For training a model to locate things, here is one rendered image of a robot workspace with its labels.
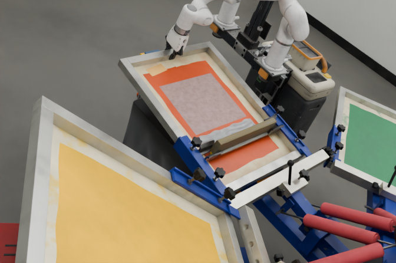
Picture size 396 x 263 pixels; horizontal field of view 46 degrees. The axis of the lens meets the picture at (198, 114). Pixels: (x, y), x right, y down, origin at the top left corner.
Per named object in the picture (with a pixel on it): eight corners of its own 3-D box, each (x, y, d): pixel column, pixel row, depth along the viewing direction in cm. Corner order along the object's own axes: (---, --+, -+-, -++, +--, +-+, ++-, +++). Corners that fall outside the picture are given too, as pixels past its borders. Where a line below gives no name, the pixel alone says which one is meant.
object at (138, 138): (117, 163, 249) (134, 103, 224) (123, 160, 252) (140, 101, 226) (168, 226, 228) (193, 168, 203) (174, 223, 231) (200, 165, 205)
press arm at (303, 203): (276, 190, 197) (281, 184, 194) (284, 185, 201) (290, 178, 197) (303, 223, 191) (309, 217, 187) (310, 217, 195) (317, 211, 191)
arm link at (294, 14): (282, -41, 219) (300, -23, 206) (296, 18, 246) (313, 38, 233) (254, -27, 219) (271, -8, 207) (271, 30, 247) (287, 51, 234)
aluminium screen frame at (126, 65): (117, 65, 214) (119, 59, 212) (207, 46, 252) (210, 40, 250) (218, 201, 185) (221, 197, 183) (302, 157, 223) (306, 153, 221)
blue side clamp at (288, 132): (256, 114, 233) (263, 105, 228) (263, 112, 236) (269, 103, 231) (295, 161, 222) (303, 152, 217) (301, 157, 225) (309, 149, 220)
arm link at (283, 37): (286, 36, 251) (299, 10, 241) (297, 50, 242) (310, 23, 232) (271, 34, 247) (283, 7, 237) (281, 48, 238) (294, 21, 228)
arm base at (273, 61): (276, 56, 263) (287, 33, 254) (290, 69, 257) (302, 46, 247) (256, 59, 254) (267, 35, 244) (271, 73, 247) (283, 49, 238)
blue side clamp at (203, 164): (172, 146, 197) (178, 136, 192) (181, 143, 200) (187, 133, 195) (214, 203, 186) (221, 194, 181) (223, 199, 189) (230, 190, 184)
